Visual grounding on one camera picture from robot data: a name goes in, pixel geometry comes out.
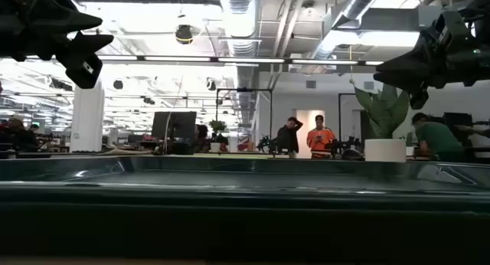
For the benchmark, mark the black frame bar with lights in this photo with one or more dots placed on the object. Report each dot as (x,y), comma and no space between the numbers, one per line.
(214,59)

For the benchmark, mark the green snake plant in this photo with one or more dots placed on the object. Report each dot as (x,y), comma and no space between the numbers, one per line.
(384,112)

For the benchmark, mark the black metal frame stand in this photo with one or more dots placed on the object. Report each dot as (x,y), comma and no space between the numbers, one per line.
(245,90)
(339,115)

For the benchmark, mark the white column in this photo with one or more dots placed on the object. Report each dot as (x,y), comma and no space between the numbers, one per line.
(87,119)

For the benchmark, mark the black desk robot arm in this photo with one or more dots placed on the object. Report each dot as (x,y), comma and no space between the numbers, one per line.
(266,144)

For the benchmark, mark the person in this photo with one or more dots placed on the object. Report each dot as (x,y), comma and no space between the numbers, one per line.
(17,136)
(438,140)
(321,139)
(288,138)

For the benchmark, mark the dark green plastic tray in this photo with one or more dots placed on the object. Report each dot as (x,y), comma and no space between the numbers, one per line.
(245,219)

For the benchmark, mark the black round object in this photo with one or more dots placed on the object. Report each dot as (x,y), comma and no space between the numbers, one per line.
(352,154)

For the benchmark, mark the small potted plant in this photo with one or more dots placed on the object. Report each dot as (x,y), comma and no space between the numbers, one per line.
(217,136)

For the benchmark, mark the white round plant pot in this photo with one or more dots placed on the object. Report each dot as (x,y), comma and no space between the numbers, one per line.
(384,150)

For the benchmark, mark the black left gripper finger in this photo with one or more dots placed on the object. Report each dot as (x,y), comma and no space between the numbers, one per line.
(69,21)
(84,62)

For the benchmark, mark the black computer monitor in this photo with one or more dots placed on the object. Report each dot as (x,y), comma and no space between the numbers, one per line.
(180,125)

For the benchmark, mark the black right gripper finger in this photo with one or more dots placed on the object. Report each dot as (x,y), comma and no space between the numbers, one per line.
(415,62)
(419,85)

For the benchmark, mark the silver ventilation duct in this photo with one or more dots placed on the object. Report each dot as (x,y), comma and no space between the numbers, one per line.
(243,46)
(350,12)

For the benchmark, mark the black dome ceiling fixture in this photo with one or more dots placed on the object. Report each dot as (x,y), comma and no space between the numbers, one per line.
(184,34)

